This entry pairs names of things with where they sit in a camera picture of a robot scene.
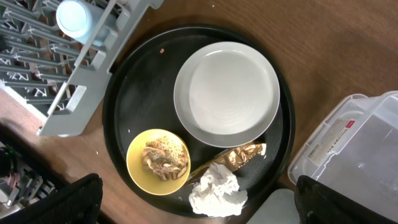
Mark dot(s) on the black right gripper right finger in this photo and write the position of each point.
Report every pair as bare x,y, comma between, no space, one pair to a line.
319,204

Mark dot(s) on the yellow bowl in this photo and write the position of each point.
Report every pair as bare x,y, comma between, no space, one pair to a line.
144,178

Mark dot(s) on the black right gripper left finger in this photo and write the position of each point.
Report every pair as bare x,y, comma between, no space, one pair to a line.
78,202

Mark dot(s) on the food scraps in bowl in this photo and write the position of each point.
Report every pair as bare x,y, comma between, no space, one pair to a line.
166,158

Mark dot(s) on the crumpled white tissue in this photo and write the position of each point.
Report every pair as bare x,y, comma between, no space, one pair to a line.
217,194

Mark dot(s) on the grey dishwasher rack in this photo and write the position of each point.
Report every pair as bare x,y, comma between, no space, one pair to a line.
58,79

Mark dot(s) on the black round tray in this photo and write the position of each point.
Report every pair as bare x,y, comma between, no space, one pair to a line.
139,97

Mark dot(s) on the light blue plastic cup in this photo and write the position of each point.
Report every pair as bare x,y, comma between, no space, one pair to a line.
77,19

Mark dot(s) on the light grey round plate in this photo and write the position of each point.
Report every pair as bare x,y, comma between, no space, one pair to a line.
226,94

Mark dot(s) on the gold foil wrapper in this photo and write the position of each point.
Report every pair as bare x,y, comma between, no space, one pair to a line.
232,159

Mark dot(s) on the clear plastic storage bin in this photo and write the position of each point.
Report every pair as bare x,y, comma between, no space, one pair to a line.
354,152

